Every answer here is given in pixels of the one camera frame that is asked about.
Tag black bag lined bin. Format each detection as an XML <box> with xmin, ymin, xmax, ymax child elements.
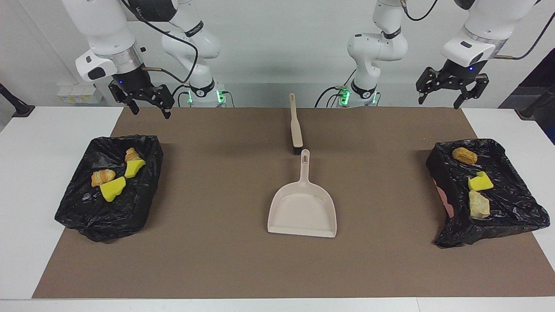
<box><xmin>55</xmin><ymin>134</ymin><xmax>164</xmax><ymax>243</ymax></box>

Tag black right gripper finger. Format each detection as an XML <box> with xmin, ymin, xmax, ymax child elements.
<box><xmin>150</xmin><ymin>84</ymin><xmax>175</xmax><ymax>120</ymax></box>
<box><xmin>108</xmin><ymin>81</ymin><xmax>140</xmax><ymax>116</ymax></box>

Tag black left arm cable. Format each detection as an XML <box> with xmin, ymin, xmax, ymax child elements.
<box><xmin>400</xmin><ymin>0</ymin><xmax>555</xmax><ymax>61</ymax></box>

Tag small yellow sponge wedge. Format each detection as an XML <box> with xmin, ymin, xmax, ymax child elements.
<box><xmin>124</xmin><ymin>159</ymin><xmax>147</xmax><ymax>179</ymax></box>

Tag brown table mat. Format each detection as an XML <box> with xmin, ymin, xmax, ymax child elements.
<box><xmin>32</xmin><ymin>107</ymin><xmax>555</xmax><ymax>299</ymax></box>

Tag large yellow sponge piece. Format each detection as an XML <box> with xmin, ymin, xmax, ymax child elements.
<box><xmin>100</xmin><ymin>176</ymin><xmax>127</xmax><ymax>203</ymax></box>

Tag pale bread chunk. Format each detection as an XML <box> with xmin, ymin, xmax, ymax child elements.
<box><xmin>468</xmin><ymin>190</ymin><xmax>491</xmax><ymax>220</ymax></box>

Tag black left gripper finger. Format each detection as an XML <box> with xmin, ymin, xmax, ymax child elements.
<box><xmin>416</xmin><ymin>67</ymin><xmax>438</xmax><ymax>105</ymax></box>
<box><xmin>454</xmin><ymin>73</ymin><xmax>490</xmax><ymax>110</ymax></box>

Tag green and yellow sponge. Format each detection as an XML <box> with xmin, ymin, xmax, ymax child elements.
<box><xmin>467</xmin><ymin>171</ymin><xmax>494</xmax><ymax>192</ymax></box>

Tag beige hand brush black bristles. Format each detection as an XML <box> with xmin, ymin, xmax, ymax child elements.
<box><xmin>289</xmin><ymin>93</ymin><xmax>304</xmax><ymax>156</ymax></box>

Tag black base cable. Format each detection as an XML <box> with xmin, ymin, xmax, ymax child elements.
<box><xmin>168</xmin><ymin>84</ymin><xmax>191</xmax><ymax>107</ymax></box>
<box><xmin>314</xmin><ymin>69</ymin><xmax>358</xmax><ymax>108</ymax></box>

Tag white wall socket box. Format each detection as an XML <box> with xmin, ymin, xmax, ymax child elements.
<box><xmin>57</xmin><ymin>83</ymin><xmax>104</xmax><ymax>104</ymax></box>

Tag beige plastic dustpan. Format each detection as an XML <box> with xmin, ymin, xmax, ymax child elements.
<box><xmin>267</xmin><ymin>149</ymin><xmax>337</xmax><ymax>238</ymax></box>

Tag black right base cable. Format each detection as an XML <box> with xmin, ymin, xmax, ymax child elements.
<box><xmin>168</xmin><ymin>84</ymin><xmax>191</xmax><ymax>107</ymax></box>

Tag black left base cable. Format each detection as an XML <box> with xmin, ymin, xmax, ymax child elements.
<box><xmin>314</xmin><ymin>69</ymin><xmax>358</xmax><ymax>108</ymax></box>

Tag black bag bin pink inside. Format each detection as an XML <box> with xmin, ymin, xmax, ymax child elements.
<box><xmin>425</xmin><ymin>138</ymin><xmax>551</xmax><ymax>249</ymax></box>

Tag brown bread roll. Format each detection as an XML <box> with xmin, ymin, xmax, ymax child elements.
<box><xmin>451</xmin><ymin>147</ymin><xmax>478</xmax><ymax>165</ymax></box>

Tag black stand foot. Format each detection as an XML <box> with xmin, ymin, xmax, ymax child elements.
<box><xmin>0</xmin><ymin>83</ymin><xmax>35</xmax><ymax>118</ymax></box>
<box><xmin>519</xmin><ymin>84</ymin><xmax>555</xmax><ymax>120</ymax></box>

